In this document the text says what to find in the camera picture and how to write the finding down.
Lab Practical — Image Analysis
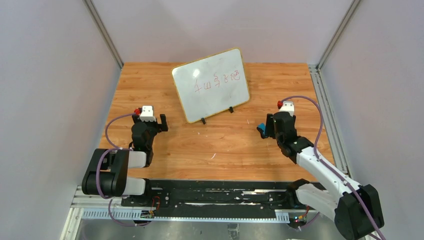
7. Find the aluminium frame rail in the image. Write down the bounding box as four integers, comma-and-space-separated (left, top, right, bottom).
308, 64, 349, 174

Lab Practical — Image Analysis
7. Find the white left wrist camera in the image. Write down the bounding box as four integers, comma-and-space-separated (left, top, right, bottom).
138, 105, 157, 122

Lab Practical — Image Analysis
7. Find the slotted cable duct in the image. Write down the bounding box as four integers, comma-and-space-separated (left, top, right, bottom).
81, 208, 291, 224

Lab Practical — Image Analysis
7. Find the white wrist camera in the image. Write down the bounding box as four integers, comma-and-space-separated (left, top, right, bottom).
279, 101, 295, 117
138, 105, 157, 122

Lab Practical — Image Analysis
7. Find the blue whiteboard eraser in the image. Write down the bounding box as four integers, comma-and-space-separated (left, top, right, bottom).
256, 123, 268, 139

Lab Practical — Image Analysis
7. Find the metal wire board stand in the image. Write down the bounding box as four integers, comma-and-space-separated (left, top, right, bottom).
200, 106, 235, 125

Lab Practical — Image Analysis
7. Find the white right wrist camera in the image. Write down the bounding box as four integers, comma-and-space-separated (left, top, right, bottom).
279, 101, 295, 117

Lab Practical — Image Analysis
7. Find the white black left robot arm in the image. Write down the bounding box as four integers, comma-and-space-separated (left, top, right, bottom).
81, 113, 169, 199

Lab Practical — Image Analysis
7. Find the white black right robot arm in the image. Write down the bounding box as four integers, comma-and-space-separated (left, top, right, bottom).
257, 111, 385, 240

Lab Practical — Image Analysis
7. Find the yellow framed whiteboard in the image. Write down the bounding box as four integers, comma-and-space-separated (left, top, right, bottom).
171, 47, 250, 123

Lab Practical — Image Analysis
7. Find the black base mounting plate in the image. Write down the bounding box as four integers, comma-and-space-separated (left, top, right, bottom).
121, 180, 307, 218

